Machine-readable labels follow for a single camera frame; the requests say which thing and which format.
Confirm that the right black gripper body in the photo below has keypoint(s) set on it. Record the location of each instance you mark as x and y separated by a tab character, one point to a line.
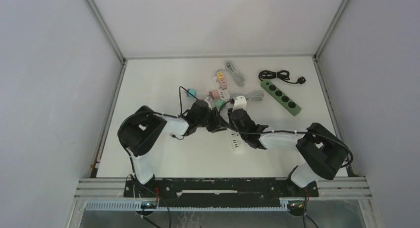
229	111

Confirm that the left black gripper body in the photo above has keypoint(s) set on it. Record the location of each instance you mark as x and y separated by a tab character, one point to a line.
210	121

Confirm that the white power strip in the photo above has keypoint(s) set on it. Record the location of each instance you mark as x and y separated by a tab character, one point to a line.
236	141
223	93

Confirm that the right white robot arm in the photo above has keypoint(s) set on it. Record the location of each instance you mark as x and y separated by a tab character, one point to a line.
323	153

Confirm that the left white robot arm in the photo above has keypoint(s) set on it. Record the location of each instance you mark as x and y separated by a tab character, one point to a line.
140	131

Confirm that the green charger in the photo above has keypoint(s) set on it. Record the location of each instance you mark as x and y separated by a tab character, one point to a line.
219	103

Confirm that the teal blue charger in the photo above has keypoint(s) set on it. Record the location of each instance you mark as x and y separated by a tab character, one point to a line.
191	93

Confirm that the pink charger upper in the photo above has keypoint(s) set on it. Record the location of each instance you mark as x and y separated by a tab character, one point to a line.
214	95

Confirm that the yellow charger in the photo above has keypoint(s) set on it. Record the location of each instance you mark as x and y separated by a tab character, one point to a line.
220	76

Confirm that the green power strip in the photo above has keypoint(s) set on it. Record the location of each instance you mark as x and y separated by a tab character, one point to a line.
280	97

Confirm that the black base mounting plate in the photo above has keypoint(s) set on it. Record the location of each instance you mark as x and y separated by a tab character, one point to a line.
264	192

